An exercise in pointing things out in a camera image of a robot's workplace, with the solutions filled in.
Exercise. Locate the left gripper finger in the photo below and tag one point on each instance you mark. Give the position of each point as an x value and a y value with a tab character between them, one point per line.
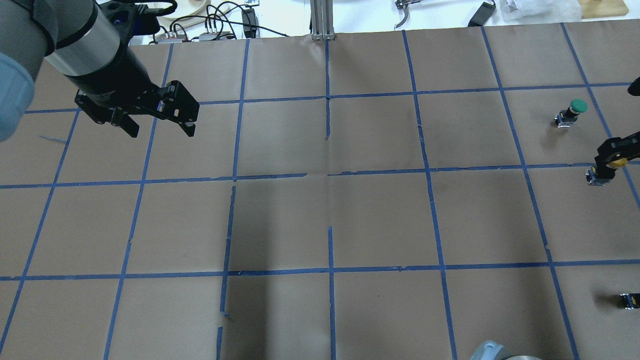
123	121
188	127

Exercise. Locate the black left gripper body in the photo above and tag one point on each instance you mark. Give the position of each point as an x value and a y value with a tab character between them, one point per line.
116	75

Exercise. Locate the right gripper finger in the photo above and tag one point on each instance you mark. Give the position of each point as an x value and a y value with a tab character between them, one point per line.
620	147

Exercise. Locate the yellow push button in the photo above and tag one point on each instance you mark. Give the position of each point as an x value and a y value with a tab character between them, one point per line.
602	172

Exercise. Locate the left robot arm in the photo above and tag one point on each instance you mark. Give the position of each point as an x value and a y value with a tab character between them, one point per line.
89	44

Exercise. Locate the beige tray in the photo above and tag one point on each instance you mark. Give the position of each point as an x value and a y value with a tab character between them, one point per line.
195	17

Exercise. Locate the wooden board corner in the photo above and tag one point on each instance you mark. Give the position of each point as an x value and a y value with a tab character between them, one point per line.
596	9

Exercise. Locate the black power adapter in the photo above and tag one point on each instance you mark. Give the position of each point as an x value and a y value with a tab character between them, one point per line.
482	15

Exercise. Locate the aluminium frame post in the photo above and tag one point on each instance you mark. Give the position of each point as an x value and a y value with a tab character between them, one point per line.
322	20

